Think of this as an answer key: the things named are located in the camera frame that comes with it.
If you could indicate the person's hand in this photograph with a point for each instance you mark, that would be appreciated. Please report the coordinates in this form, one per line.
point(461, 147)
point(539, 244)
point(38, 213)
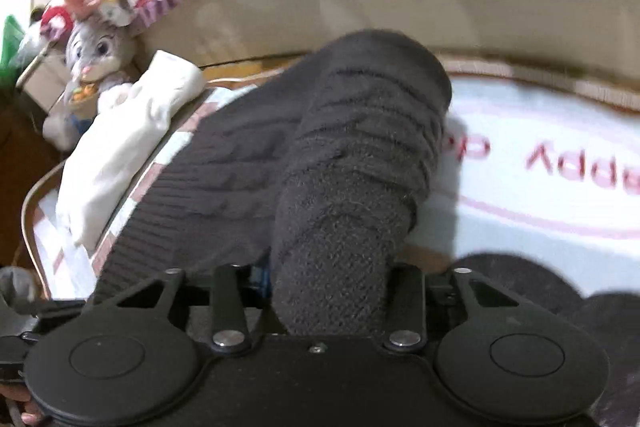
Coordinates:
point(24, 408)

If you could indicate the dark brown knit sweater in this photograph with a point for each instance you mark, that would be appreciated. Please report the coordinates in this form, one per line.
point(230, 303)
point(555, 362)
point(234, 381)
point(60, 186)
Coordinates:
point(320, 173)

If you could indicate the folded white garment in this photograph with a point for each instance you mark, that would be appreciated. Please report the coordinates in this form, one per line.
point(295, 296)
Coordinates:
point(132, 119)

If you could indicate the grey bunny plush toy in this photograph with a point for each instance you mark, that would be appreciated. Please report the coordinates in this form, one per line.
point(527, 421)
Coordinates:
point(98, 52)

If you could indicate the checkered white pink rug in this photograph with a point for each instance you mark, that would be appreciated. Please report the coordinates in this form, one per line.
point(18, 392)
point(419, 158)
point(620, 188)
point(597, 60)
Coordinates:
point(537, 163)

